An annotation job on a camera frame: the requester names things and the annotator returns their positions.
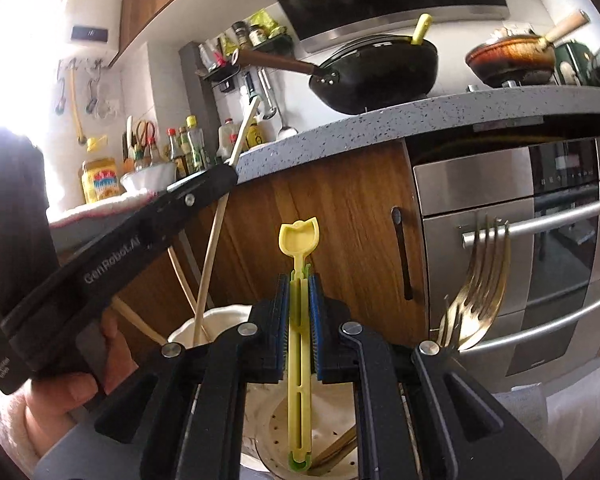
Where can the red-capped sauce bottle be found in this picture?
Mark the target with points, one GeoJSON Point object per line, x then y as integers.
{"type": "Point", "coordinates": [171, 145]}

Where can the white water heater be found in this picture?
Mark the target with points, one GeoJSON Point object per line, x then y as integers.
{"type": "Point", "coordinates": [92, 10]}

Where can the grey speckled kitchen countertop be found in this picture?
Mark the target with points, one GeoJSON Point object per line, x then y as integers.
{"type": "Point", "coordinates": [430, 110]}

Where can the black range hood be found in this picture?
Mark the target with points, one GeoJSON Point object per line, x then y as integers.
{"type": "Point", "coordinates": [380, 0]}

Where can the gold metal fork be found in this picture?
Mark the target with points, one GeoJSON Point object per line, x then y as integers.
{"type": "Point", "coordinates": [492, 260]}

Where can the pink-edged white towel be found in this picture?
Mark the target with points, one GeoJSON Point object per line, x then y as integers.
{"type": "Point", "coordinates": [90, 215]}

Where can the hanging metal ladle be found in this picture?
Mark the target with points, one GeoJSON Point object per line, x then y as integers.
{"type": "Point", "coordinates": [282, 125]}

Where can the white floral ceramic utensil holder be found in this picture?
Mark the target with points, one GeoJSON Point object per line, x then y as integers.
{"type": "Point", "coordinates": [215, 321]}

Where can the stainless steel built-in oven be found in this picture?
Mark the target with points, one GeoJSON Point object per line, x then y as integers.
{"type": "Point", "coordinates": [480, 185]}

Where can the green snack packet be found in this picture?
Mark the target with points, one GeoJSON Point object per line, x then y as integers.
{"type": "Point", "coordinates": [270, 22]}

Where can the spice jar with black lid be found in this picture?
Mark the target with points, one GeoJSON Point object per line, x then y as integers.
{"type": "Point", "coordinates": [240, 34]}

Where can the wooden cabinet door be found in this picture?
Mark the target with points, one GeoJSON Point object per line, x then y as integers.
{"type": "Point", "coordinates": [340, 220]}

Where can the brown frying pan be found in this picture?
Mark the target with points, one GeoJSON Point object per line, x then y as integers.
{"type": "Point", "coordinates": [510, 62]}

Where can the grey vertical pipe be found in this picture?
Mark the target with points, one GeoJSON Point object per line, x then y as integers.
{"type": "Point", "coordinates": [197, 105]}

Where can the yellow food package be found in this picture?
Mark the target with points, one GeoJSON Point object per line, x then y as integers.
{"type": "Point", "coordinates": [102, 182]}

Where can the white bowl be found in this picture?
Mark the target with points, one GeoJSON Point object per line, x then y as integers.
{"type": "Point", "coordinates": [147, 177]}

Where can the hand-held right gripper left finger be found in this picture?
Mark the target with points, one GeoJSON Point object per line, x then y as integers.
{"type": "Point", "coordinates": [280, 332]}

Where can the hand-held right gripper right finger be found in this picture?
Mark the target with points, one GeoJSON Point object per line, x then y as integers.
{"type": "Point", "coordinates": [316, 332]}

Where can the white plastic jug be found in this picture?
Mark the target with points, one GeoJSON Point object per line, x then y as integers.
{"type": "Point", "coordinates": [226, 140]}

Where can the yellow plastic sealing clip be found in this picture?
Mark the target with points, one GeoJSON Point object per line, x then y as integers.
{"type": "Point", "coordinates": [298, 240]}

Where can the small spice jar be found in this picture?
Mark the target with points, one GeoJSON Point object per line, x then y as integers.
{"type": "Point", "coordinates": [257, 35]}

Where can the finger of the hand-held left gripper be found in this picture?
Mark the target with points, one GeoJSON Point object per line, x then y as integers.
{"type": "Point", "coordinates": [200, 187]}

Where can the yellow-green spatula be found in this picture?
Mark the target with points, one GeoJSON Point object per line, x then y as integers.
{"type": "Point", "coordinates": [421, 30]}

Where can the black wall shelf rack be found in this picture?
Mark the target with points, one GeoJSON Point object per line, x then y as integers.
{"type": "Point", "coordinates": [220, 72]}

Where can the wooden chopstick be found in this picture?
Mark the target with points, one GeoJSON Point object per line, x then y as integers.
{"type": "Point", "coordinates": [212, 260]}
{"type": "Point", "coordinates": [140, 322]}
{"type": "Point", "coordinates": [182, 280]}

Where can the green pot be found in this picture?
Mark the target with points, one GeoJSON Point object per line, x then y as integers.
{"type": "Point", "coordinates": [572, 65]}

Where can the yellow-capped clear bottle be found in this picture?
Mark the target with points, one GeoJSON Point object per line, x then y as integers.
{"type": "Point", "coordinates": [196, 145]}

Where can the person's left forearm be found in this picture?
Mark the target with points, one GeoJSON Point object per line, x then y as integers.
{"type": "Point", "coordinates": [5, 430]}

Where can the person's left hand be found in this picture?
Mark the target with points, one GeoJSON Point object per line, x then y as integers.
{"type": "Point", "coordinates": [62, 400]}

